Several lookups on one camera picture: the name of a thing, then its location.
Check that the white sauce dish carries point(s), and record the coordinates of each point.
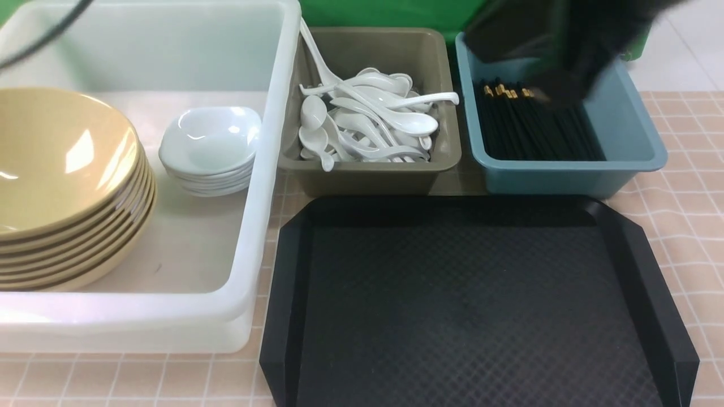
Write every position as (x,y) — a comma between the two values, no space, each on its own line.
(211,140)

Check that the yellow noodle bowl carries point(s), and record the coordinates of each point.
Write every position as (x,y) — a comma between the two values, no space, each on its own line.
(63,155)

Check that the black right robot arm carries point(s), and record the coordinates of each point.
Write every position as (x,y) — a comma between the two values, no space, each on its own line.
(572,42)

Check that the pile of white spoons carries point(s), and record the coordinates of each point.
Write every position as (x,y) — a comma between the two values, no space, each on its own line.
(370,117)

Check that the black serving tray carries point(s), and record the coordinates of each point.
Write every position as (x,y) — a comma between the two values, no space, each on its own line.
(471,301)

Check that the stack of white dishes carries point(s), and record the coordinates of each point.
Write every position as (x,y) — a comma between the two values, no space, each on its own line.
(214,185)

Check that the olive spoon bin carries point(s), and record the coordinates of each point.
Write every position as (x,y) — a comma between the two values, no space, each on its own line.
(418,52)

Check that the bundle of black chopsticks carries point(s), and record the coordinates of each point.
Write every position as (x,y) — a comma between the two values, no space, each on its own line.
(517,126)

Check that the large white plastic tub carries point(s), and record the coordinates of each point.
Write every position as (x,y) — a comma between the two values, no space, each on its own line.
(189,285)

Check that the green cloth backdrop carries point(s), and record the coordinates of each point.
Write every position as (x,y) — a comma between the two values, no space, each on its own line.
(446,17)

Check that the blue chopstick bin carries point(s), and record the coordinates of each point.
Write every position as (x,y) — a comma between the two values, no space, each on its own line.
(620,122)

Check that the stack of yellow bowls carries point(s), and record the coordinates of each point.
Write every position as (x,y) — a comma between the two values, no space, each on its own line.
(64,231)

